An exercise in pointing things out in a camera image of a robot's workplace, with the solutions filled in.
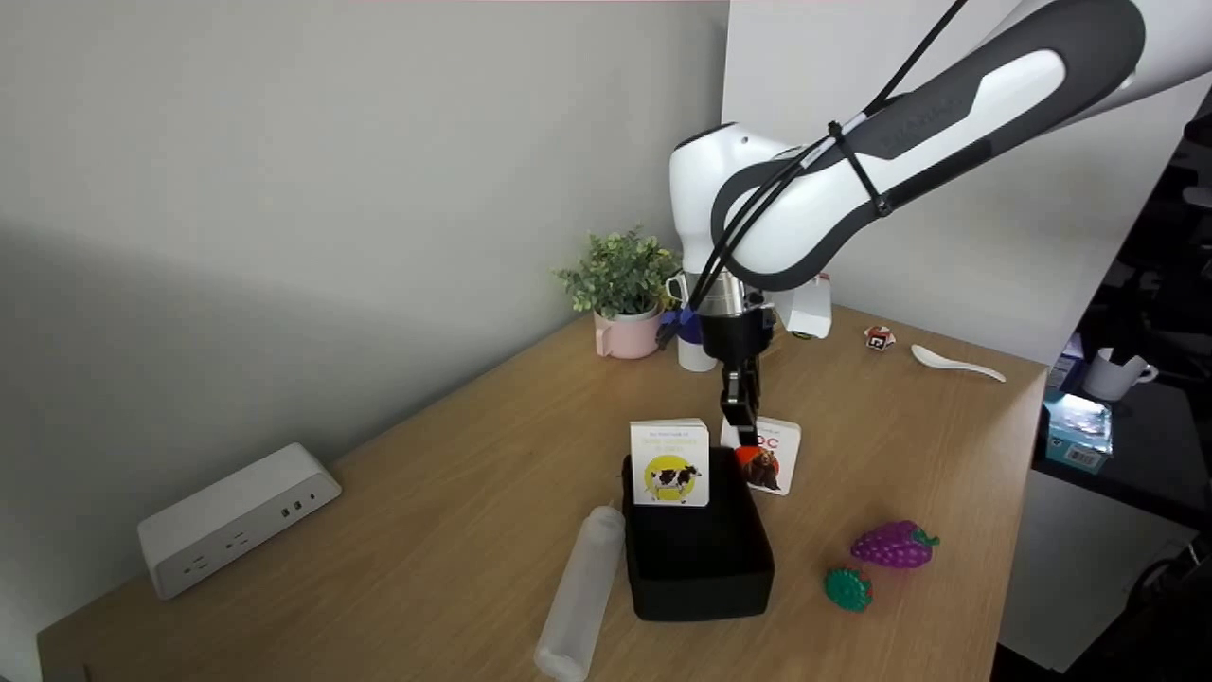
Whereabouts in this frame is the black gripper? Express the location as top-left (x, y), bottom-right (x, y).
top-left (702, 303), bottom-right (779, 449)

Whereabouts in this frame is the translucent white cylinder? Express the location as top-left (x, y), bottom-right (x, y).
top-left (530, 502), bottom-right (629, 682)

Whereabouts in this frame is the green plant in pink pot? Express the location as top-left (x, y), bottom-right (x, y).
top-left (557, 227), bottom-right (687, 363)

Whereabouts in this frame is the dark side table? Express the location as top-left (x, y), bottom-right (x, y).
top-left (1031, 357), bottom-right (1212, 534)

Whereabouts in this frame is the teal lit box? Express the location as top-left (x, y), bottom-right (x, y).
top-left (1041, 390), bottom-right (1118, 477)

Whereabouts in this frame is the small toy pepper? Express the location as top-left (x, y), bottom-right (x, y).
top-left (822, 564), bottom-right (876, 617)

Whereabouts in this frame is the white spoon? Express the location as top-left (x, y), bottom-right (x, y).
top-left (908, 339), bottom-right (1010, 387)

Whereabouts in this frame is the purple toy grape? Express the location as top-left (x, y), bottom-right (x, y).
top-left (848, 517), bottom-right (944, 573)

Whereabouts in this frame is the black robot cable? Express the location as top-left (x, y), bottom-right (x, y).
top-left (687, 0), bottom-right (971, 309)

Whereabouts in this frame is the black box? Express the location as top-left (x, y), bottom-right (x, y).
top-left (617, 449), bottom-right (778, 625)

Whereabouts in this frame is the white book with orange oval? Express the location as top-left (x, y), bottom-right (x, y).
top-left (714, 411), bottom-right (805, 501)

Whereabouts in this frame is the white power strip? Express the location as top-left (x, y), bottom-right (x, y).
top-left (131, 438), bottom-right (346, 603)

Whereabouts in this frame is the white mug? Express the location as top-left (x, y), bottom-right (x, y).
top-left (1081, 346), bottom-right (1161, 405)

